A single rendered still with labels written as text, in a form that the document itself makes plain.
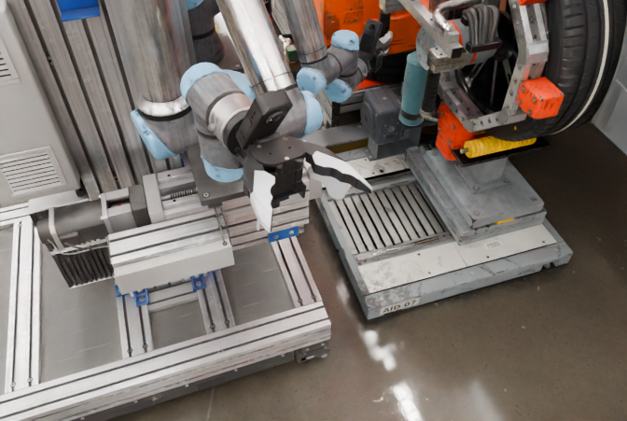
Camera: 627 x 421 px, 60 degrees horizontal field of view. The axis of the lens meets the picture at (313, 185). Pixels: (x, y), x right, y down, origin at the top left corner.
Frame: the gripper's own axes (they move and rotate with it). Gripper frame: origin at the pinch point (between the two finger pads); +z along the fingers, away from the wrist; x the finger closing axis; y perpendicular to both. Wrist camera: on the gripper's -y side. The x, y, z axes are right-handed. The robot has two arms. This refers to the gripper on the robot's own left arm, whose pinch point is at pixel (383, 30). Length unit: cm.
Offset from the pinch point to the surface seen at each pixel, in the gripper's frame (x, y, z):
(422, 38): 14.4, -4.0, -5.9
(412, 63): 10.9, 9.6, 0.8
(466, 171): 35, 59, 15
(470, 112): 32.3, 23.0, 2.7
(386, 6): 1.1, -9.6, -2.4
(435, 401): 54, 83, -67
